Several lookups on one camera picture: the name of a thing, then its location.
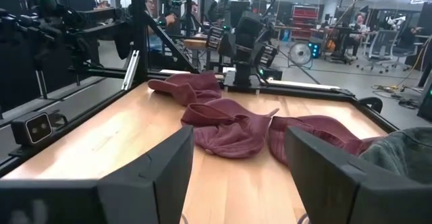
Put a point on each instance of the black box with green light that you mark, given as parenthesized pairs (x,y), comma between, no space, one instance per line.
(426,99)

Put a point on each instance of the wooden background table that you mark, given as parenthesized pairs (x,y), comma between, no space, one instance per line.
(194,43)

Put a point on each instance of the black jacket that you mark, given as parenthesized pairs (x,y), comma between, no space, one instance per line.
(123,42)

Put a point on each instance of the person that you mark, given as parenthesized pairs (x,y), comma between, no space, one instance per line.
(152,6)
(359,31)

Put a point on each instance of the black table-level camera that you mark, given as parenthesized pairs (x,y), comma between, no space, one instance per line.
(37,127)

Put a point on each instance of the neighbouring black robot arm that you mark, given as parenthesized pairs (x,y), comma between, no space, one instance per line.
(50,31)

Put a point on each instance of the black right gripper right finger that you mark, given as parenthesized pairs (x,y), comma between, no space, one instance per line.
(327,190)

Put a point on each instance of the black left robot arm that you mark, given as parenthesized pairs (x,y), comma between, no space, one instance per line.
(243,72)

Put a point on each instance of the black box with teal lights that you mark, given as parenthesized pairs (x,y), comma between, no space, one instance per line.
(314,49)

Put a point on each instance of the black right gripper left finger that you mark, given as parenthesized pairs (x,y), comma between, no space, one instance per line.
(158,183)

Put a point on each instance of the small black control box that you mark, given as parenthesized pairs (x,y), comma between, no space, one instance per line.
(271,74)

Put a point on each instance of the black aluminium table frame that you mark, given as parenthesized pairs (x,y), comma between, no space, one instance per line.
(140,31)

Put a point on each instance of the silver bracket strip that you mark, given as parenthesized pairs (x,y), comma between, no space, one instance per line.
(131,69)

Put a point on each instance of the round floor fan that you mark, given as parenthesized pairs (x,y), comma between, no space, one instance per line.
(299,53)

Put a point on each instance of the green baseball cap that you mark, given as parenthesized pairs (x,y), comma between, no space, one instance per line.
(398,153)

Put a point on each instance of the grey office chair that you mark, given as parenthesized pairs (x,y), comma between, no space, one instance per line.
(406,45)
(381,45)

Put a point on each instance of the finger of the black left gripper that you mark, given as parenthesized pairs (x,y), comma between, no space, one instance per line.
(268,55)
(216,40)

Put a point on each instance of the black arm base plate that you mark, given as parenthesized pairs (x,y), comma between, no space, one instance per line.
(243,87)

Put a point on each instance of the black frame clamp knob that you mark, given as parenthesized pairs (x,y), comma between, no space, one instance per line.
(371,104)

